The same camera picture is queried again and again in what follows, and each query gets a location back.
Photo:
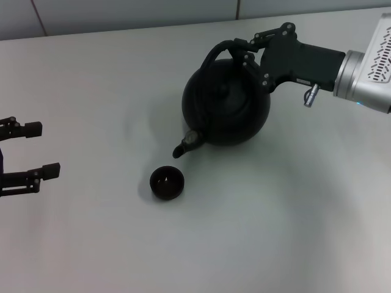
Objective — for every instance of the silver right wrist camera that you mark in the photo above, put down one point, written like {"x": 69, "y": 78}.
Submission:
{"x": 382, "y": 49}

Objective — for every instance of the black round teapot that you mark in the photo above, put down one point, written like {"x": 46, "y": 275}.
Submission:
{"x": 226, "y": 113}

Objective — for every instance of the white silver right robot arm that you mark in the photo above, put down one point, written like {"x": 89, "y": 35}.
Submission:
{"x": 351, "y": 79}

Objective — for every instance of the small dark teacup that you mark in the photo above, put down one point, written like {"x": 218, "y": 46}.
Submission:
{"x": 166, "y": 183}

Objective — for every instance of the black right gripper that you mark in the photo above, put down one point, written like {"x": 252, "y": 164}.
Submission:
{"x": 299, "y": 62}

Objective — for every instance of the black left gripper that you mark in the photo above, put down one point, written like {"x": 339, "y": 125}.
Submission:
{"x": 1, "y": 161}

